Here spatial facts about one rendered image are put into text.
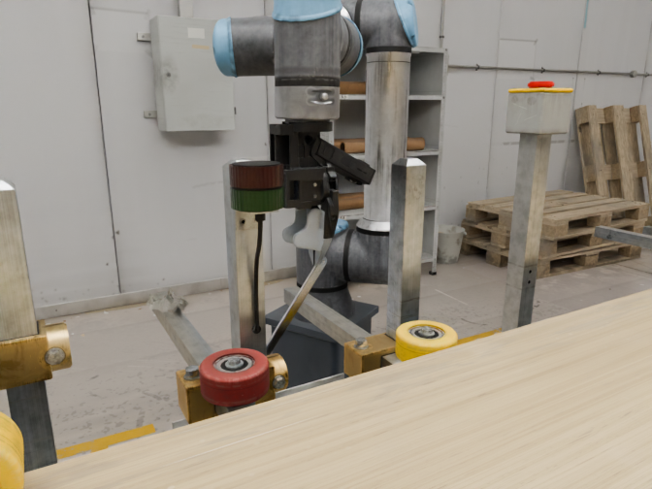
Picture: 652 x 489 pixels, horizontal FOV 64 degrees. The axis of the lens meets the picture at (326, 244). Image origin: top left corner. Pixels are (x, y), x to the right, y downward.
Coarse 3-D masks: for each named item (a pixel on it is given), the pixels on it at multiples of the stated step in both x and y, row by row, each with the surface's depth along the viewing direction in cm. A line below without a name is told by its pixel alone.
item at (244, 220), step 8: (240, 216) 61; (248, 216) 61; (256, 216) 58; (264, 216) 58; (240, 224) 61; (248, 224) 62; (256, 224) 62; (256, 248) 60; (256, 256) 61; (256, 264) 62; (256, 272) 62; (256, 280) 63; (256, 288) 63; (256, 296) 64; (256, 304) 64; (256, 312) 64; (256, 320) 65; (256, 328) 65
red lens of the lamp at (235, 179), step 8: (232, 168) 56; (240, 168) 55; (248, 168) 55; (256, 168) 55; (264, 168) 55; (272, 168) 55; (280, 168) 56; (232, 176) 56; (240, 176) 55; (248, 176) 55; (256, 176) 55; (264, 176) 55; (272, 176) 56; (280, 176) 57; (232, 184) 56; (240, 184) 55; (248, 184) 55; (256, 184) 55; (264, 184) 55; (272, 184) 56; (280, 184) 57
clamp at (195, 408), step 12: (276, 360) 69; (180, 372) 66; (276, 372) 68; (180, 384) 64; (192, 384) 63; (276, 384) 67; (180, 396) 65; (192, 396) 62; (264, 396) 68; (180, 408) 66; (192, 408) 63; (204, 408) 64; (192, 420) 63
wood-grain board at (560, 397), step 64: (576, 320) 74; (640, 320) 74; (384, 384) 57; (448, 384) 57; (512, 384) 57; (576, 384) 57; (640, 384) 57; (128, 448) 46; (192, 448) 46; (256, 448) 46; (320, 448) 46; (384, 448) 46; (448, 448) 46; (512, 448) 46; (576, 448) 46; (640, 448) 46
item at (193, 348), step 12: (156, 312) 92; (168, 312) 87; (180, 312) 87; (168, 324) 84; (180, 324) 82; (180, 336) 78; (192, 336) 78; (180, 348) 78; (192, 348) 74; (204, 348) 74; (192, 360) 72; (216, 408) 64; (228, 408) 60; (240, 408) 60
